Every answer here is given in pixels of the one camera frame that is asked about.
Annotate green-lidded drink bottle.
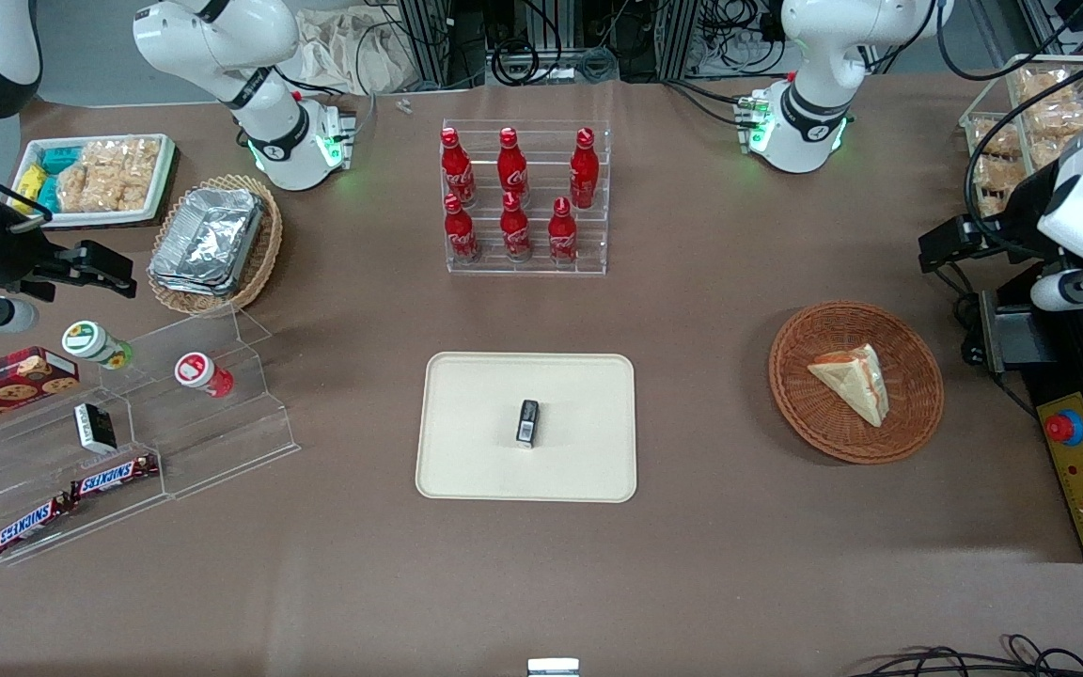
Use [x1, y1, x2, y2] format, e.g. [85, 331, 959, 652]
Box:
[61, 321, 134, 370]

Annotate clear rice cracker packet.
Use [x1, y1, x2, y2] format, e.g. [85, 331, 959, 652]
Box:
[56, 160, 116, 214]
[81, 138, 163, 213]

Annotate clear acrylic stepped shelf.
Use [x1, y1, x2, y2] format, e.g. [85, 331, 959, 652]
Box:
[0, 305, 302, 567]

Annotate aluminium profile frame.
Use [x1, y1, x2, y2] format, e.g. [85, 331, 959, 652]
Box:
[397, 0, 488, 91]

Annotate round brown wicker basket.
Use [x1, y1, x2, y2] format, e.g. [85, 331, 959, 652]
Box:
[768, 300, 946, 465]

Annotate cream plastic tray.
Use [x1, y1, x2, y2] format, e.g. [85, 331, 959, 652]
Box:
[415, 352, 638, 504]

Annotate black floor cables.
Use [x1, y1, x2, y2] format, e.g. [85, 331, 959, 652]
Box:
[848, 634, 1083, 677]

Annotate clear biscuit packet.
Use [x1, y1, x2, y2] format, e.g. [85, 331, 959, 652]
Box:
[968, 118, 1024, 159]
[1015, 66, 1083, 144]
[972, 154, 1035, 219]

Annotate yellow snack packet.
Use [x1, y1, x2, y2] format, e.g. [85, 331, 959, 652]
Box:
[14, 164, 47, 213]

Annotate small black white box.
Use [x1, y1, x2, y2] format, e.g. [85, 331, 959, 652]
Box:
[73, 403, 118, 455]

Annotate clear acrylic bottle rack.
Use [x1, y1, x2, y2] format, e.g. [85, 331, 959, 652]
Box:
[441, 119, 611, 276]

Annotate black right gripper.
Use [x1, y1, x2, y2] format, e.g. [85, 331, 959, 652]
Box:
[0, 213, 138, 300]

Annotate oval light wicker basket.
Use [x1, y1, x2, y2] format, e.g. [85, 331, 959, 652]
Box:
[147, 174, 285, 317]

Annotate grey metal bracket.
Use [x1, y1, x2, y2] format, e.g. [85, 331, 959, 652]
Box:
[978, 290, 1061, 374]

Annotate red-lidded drink bottle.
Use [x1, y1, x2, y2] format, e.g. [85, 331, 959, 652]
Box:
[174, 352, 235, 399]

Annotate stacked aluminium foil trays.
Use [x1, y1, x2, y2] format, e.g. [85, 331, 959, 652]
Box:
[149, 186, 266, 298]

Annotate clear acrylic snack rack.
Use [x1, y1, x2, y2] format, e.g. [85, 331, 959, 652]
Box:
[959, 54, 1083, 219]

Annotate snickers chocolate bar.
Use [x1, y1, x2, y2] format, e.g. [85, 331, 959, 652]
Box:
[69, 453, 160, 500]
[0, 495, 73, 557]

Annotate white rectangular snack tray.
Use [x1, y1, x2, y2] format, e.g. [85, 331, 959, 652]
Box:
[11, 134, 178, 229]

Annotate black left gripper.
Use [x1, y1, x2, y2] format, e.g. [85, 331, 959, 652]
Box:
[918, 162, 1073, 276]

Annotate coiled black cable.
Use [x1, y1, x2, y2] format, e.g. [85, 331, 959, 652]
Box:
[490, 38, 544, 87]

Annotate beige crumpled cloth bag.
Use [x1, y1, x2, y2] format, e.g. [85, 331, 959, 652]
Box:
[295, 8, 413, 96]

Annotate red cookie box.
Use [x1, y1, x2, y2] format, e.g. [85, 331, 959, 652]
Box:
[0, 347, 81, 436]

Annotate red cola bottle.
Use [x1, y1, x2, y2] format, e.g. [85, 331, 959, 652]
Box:
[569, 127, 602, 211]
[443, 193, 481, 265]
[496, 127, 530, 209]
[499, 191, 534, 263]
[439, 127, 478, 209]
[546, 197, 581, 265]

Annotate triangle sandwich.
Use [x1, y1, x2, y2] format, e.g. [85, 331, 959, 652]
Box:
[806, 342, 891, 430]

